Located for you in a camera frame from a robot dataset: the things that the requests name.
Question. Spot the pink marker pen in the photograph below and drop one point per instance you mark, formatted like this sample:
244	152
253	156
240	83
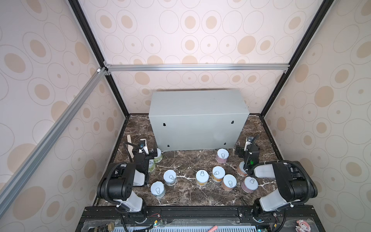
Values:
213	229

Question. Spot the horizontal aluminium rail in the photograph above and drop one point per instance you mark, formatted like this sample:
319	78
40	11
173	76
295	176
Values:
198	67

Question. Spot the teal can upper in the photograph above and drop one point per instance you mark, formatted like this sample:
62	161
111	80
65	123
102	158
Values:
170	177

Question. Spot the pink toy figure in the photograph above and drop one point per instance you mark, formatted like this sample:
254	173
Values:
302	226

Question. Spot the teal can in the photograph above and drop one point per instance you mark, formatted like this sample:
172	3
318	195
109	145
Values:
158	189
170	177

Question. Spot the brown orange can front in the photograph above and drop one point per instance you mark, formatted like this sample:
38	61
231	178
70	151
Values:
229	182

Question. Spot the wooden spatula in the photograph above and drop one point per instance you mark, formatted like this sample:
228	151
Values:
130	148

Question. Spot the yellow can right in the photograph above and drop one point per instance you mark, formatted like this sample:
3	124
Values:
218	174

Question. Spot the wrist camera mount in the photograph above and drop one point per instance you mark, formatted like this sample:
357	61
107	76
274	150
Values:
143	148
250	140

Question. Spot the green can lower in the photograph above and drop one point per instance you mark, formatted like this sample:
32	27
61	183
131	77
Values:
152	166

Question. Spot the brown orange can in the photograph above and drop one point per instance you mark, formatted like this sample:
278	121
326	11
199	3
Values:
229	182
241	171

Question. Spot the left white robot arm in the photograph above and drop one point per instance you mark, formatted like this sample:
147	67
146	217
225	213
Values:
117	183

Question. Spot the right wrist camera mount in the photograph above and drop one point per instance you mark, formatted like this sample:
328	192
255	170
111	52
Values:
250	140

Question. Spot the yellow can left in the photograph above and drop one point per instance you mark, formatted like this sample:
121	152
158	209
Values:
202	177

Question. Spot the yellow can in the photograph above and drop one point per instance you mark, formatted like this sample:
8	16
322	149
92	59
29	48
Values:
218	174
202	177

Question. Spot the green can upper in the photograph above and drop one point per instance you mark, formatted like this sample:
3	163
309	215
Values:
158	158

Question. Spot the teal can lower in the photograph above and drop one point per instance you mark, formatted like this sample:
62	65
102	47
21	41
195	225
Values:
158	189

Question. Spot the black base frame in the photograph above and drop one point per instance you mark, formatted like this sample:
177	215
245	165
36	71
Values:
197	219

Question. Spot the green can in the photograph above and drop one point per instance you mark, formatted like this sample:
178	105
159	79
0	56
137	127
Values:
158	158
152	166

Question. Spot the pink can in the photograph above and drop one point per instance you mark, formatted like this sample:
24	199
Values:
222	155
249	185

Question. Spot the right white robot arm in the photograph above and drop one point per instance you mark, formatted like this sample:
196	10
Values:
294	185

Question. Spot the left diagonal aluminium rail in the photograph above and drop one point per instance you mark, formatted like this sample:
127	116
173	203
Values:
32	162

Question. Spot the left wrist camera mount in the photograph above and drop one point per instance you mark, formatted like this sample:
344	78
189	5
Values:
143	148

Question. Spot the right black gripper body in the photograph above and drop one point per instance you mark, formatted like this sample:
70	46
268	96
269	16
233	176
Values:
249	149

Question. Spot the grey metal cabinet box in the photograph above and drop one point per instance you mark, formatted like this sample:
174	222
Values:
197	120

